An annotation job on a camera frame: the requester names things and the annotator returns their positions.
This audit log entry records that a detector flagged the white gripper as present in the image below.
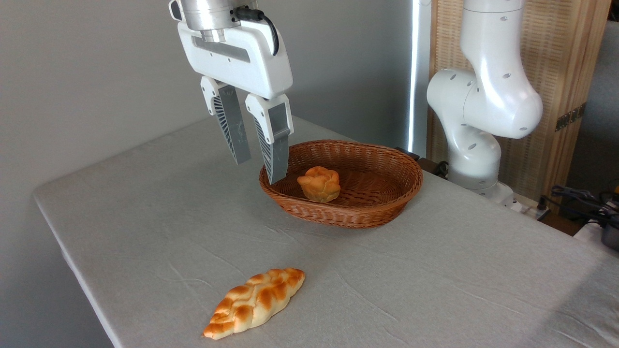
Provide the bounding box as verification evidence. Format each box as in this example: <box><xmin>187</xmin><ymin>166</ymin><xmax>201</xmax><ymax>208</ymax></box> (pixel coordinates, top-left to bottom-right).
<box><xmin>177</xmin><ymin>21</ymin><xmax>295</xmax><ymax>185</ymax></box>

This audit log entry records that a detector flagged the long braided bread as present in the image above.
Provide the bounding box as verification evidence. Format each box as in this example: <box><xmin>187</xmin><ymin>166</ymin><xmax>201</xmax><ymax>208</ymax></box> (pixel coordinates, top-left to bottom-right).
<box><xmin>203</xmin><ymin>268</ymin><xmax>306</xmax><ymax>340</ymax></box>

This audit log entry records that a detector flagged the round bread roll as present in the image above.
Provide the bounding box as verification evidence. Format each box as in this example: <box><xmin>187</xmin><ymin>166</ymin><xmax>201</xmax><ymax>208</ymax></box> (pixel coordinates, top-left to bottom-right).
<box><xmin>297</xmin><ymin>166</ymin><xmax>341</xmax><ymax>203</ymax></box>

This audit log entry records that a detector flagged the brown wicker basket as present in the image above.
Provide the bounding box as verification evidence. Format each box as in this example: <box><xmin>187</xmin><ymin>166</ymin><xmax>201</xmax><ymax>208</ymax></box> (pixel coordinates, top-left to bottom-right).
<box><xmin>259</xmin><ymin>140</ymin><xmax>424</xmax><ymax>229</ymax></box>

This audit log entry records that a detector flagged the grey tablecloth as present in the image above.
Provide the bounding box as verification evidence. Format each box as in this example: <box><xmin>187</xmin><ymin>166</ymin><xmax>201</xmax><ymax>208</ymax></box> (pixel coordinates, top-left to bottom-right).
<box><xmin>33</xmin><ymin>115</ymin><xmax>619</xmax><ymax>348</ymax></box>

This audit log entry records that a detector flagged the white vertical pole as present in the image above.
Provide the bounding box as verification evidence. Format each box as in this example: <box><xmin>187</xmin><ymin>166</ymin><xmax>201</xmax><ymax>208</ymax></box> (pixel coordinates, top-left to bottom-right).
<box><xmin>408</xmin><ymin>0</ymin><xmax>432</xmax><ymax>158</ymax></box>

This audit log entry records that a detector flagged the wooden folding screen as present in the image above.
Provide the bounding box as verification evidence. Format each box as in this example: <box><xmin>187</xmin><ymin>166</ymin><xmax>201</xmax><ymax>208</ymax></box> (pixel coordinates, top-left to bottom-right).
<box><xmin>427</xmin><ymin>0</ymin><xmax>613</xmax><ymax>203</ymax></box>

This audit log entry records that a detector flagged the dark metal screen hinge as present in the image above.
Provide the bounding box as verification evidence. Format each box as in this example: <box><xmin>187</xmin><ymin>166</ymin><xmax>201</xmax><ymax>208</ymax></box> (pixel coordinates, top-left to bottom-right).
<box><xmin>555</xmin><ymin>102</ymin><xmax>587</xmax><ymax>132</ymax></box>

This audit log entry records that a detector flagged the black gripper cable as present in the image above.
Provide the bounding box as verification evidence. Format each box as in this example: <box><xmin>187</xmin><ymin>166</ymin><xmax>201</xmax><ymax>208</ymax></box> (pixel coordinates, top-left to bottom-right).
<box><xmin>231</xmin><ymin>7</ymin><xmax>280</xmax><ymax>57</ymax></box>

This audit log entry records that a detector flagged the black cable bundle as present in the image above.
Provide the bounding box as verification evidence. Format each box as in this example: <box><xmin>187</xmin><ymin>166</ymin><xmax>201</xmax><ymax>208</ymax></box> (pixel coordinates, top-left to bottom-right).
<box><xmin>539</xmin><ymin>185</ymin><xmax>619</xmax><ymax>219</ymax></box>

